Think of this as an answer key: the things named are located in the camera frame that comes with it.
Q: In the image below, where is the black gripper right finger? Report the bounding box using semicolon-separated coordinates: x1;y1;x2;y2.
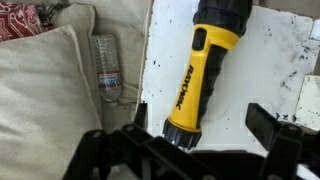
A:
245;102;320;180

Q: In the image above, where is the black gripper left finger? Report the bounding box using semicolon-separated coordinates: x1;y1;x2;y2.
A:
62;101;214;180

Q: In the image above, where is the yellow black flashlight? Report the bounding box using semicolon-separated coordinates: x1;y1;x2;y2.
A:
162;0;253;151

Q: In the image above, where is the white wooden chair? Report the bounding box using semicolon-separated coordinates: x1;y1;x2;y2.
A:
139;0;320;158

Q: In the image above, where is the clear plastic water bottle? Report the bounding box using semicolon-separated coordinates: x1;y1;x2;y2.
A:
90;33;124;107

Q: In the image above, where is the large beige pillow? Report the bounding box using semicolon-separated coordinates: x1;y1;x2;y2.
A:
0;24;103;180

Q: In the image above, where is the beige fabric sofa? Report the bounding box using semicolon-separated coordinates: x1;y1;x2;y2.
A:
19;0;154;180

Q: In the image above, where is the red patterned cushion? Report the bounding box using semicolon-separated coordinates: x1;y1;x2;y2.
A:
0;2;46;43

